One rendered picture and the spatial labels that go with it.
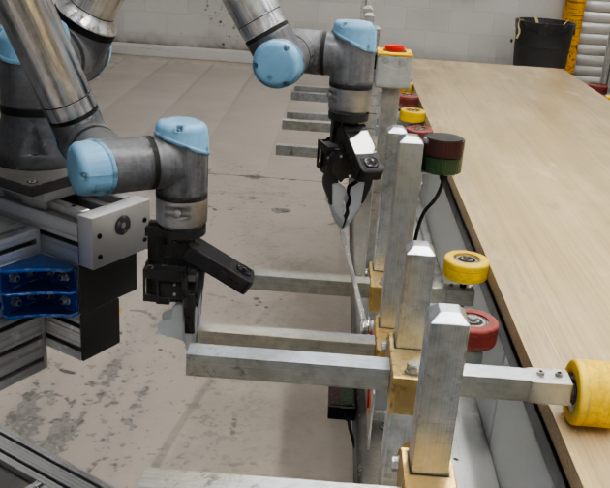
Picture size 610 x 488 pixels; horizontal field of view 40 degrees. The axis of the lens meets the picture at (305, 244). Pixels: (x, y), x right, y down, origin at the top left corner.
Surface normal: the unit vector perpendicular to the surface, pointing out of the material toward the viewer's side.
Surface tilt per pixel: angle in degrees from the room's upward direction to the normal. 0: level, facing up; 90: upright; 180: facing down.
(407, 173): 90
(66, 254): 90
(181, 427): 0
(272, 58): 90
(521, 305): 0
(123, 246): 90
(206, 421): 0
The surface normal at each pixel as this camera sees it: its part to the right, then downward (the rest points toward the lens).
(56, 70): 0.44, 0.38
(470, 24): -0.05, 0.36
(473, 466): 0.06, -0.93
